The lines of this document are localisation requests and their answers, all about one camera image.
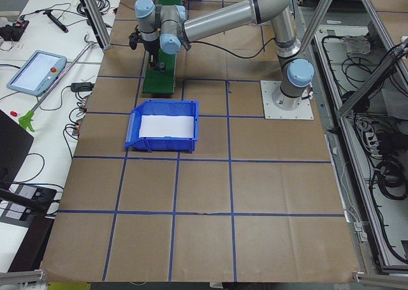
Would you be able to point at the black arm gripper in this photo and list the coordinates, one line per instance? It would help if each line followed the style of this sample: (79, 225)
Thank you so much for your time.
(152, 48)

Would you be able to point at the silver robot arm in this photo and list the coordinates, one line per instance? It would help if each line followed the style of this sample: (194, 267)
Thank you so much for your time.
(297, 72)

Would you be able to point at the green conveyor belt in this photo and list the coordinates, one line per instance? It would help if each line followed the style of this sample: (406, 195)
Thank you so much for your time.
(159, 31)

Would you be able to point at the white foam pad left bin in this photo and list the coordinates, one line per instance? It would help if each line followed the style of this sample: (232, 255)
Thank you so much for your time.
(160, 126)

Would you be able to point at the blue left storage bin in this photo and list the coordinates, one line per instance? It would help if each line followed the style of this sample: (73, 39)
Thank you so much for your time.
(162, 107)

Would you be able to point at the black power adapter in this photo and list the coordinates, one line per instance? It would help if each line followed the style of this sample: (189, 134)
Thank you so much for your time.
(81, 86)

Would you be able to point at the teach pendant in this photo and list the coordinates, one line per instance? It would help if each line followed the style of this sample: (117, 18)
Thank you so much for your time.
(38, 73)

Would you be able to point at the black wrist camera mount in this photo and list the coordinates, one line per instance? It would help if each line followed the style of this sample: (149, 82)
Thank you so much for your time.
(135, 38)

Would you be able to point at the aluminium frame post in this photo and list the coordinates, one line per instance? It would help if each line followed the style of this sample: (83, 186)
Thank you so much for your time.
(97, 24)

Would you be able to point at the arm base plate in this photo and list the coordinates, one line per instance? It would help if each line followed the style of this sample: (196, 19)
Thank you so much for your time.
(279, 107)

